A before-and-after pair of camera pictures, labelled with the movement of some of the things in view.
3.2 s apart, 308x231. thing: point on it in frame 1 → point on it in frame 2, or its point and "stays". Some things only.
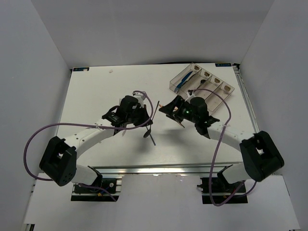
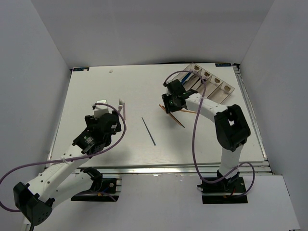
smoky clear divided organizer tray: (215, 92) stays
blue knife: (183, 80) stays
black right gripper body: (183, 111) → (170, 103)
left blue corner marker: (81, 69) stays
